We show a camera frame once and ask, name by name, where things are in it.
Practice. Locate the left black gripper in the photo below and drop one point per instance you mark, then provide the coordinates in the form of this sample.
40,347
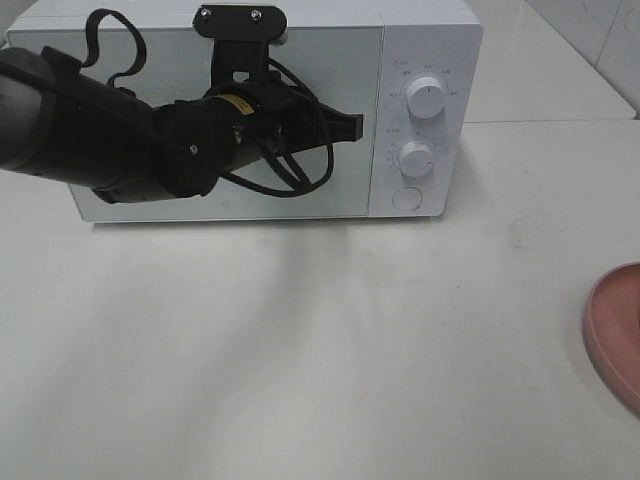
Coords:
273,120

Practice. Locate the white timer knob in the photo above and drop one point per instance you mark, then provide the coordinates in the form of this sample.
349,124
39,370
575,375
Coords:
415,159

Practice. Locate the round white door button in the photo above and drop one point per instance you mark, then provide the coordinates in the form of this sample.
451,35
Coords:
407,199

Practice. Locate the pink round plate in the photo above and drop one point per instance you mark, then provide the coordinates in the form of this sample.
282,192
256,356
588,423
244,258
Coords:
611,332

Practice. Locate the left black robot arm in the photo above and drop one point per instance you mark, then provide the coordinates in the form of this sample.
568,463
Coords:
59,124

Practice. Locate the white microwave oven body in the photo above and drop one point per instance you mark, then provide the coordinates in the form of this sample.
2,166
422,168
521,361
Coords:
418,37

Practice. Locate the upper white power knob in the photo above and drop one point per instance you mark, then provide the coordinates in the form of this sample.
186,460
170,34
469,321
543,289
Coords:
425,96

